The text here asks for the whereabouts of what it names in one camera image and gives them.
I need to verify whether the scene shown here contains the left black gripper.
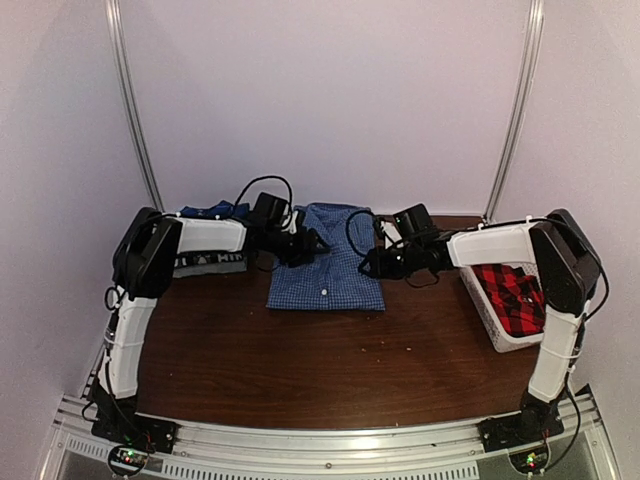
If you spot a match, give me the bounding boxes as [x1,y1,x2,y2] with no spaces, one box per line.
[265,225,330,267]

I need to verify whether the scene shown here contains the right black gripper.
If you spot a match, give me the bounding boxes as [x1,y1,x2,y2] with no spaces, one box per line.
[358,241,422,280]

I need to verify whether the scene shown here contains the blue small-check long sleeve shirt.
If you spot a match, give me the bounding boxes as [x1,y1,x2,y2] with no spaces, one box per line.
[267,202,386,312]

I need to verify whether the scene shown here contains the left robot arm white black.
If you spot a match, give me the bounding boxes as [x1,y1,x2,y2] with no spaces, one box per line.
[92,208,330,444]

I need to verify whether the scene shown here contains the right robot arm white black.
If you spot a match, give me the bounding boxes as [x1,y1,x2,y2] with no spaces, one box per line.
[358,204,608,442]

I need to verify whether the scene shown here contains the white plastic basket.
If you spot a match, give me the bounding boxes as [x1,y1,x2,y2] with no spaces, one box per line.
[460,263,545,353]

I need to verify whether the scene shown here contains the dark blue plaid folded shirt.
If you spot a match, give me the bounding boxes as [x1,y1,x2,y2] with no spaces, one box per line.
[179,200,250,220]

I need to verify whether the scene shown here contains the red black plaid shirt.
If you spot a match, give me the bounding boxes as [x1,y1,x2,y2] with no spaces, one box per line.
[472,264,545,338]

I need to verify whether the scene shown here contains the black grey printed folded shirt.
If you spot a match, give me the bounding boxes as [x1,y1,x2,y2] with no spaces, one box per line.
[173,251,248,279]

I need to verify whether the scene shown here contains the right circuit board with leds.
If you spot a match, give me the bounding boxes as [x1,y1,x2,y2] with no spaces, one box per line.
[509,446,550,475]

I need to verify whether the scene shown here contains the circuit board with leds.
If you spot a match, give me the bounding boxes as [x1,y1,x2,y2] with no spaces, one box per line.
[107,445,150,476]
[509,446,550,475]

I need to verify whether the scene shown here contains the left circuit board with leds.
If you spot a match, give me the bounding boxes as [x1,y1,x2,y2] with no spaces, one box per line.
[107,445,150,476]

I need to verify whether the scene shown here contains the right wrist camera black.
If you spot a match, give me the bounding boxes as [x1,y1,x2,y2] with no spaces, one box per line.
[392,203,438,239]

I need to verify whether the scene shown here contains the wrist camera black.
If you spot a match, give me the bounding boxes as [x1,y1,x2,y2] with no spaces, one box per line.
[392,203,438,239]
[247,192,288,229]

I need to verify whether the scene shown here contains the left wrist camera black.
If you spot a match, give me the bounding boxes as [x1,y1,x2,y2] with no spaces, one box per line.
[247,192,288,229]

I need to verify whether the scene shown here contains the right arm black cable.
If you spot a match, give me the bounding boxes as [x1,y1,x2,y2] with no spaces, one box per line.
[346,208,386,261]

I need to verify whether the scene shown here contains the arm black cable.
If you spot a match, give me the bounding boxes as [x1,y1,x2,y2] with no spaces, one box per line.
[346,208,386,261]
[233,174,295,211]

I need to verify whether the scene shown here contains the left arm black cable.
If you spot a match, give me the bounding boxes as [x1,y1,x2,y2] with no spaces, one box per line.
[233,174,295,211]

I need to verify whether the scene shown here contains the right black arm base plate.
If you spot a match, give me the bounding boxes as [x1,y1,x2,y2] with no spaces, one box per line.
[477,413,565,453]

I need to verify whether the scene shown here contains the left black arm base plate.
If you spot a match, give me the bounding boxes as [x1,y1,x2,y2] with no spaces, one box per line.
[91,415,178,454]

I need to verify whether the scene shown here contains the right aluminium frame post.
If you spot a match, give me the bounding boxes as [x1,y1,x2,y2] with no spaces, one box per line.
[483,0,545,221]

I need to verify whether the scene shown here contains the aluminium frame post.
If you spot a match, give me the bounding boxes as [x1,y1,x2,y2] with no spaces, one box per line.
[483,0,545,221]
[104,0,164,210]

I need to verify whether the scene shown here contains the front aluminium rail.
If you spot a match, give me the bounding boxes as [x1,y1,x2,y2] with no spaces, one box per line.
[35,393,622,479]

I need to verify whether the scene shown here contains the left aluminium frame post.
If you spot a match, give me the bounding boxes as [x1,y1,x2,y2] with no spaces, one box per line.
[104,0,164,210]

